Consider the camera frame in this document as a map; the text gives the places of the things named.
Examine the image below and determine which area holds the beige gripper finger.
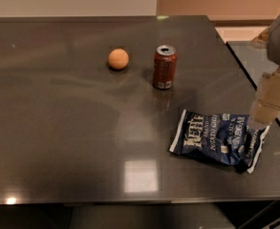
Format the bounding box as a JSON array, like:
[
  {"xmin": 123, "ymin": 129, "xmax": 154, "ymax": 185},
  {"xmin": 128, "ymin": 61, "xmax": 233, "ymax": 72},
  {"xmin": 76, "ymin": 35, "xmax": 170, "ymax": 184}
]
[
  {"xmin": 249, "ymin": 27, "xmax": 269, "ymax": 49},
  {"xmin": 248, "ymin": 66, "xmax": 280, "ymax": 130}
]

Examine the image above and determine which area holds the orange fruit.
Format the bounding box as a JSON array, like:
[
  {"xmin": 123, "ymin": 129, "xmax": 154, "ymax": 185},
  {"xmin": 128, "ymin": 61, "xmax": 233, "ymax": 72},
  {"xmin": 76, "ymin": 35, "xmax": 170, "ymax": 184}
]
[{"xmin": 108, "ymin": 49, "xmax": 129, "ymax": 71}]

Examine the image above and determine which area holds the blue kettle chips bag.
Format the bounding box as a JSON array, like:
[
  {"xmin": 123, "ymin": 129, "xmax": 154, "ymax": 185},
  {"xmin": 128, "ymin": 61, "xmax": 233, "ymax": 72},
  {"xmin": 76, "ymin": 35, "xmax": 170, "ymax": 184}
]
[{"xmin": 169, "ymin": 110, "xmax": 269, "ymax": 174}]

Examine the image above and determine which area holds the grey side table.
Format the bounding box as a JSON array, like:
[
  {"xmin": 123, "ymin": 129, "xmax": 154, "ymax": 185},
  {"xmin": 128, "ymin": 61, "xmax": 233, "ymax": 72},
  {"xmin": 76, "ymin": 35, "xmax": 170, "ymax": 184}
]
[{"xmin": 226, "ymin": 41, "xmax": 280, "ymax": 127}]

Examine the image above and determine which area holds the red coke can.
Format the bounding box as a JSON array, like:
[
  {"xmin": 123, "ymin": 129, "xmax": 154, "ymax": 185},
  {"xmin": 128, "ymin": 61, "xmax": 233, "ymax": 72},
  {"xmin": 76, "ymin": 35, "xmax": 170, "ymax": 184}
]
[{"xmin": 153, "ymin": 45, "xmax": 178, "ymax": 90}]

